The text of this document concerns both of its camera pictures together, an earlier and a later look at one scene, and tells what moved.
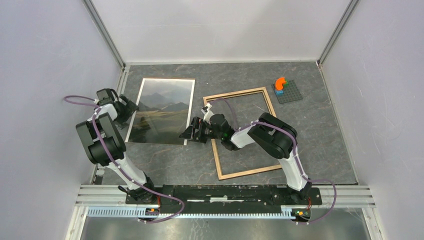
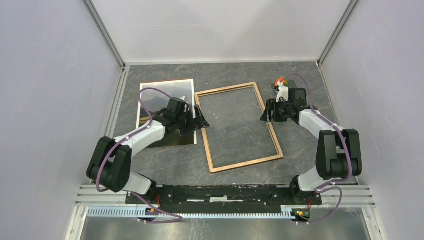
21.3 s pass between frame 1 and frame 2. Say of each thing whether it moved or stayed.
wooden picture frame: moved
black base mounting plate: stayed
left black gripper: moved
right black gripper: moved
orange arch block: stayed
